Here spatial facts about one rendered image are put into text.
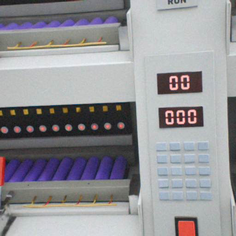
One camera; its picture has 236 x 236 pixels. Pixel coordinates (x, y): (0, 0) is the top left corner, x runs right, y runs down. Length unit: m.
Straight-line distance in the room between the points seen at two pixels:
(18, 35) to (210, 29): 0.24
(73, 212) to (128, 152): 0.13
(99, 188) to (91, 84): 0.15
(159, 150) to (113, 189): 0.12
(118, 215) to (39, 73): 0.20
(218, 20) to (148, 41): 0.07
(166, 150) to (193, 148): 0.03
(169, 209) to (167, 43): 0.18
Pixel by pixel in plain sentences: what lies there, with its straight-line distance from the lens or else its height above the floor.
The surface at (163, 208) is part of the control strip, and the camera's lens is 0.47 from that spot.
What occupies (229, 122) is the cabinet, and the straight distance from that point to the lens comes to 0.66.
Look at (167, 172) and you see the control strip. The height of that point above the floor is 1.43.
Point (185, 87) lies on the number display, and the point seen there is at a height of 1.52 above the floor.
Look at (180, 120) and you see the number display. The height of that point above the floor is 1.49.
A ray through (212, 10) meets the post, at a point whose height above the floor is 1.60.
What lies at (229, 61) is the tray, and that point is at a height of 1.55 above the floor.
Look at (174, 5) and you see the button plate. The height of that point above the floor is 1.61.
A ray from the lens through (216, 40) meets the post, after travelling 0.45.
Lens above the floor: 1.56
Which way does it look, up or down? 8 degrees down
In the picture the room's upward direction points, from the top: 4 degrees counter-clockwise
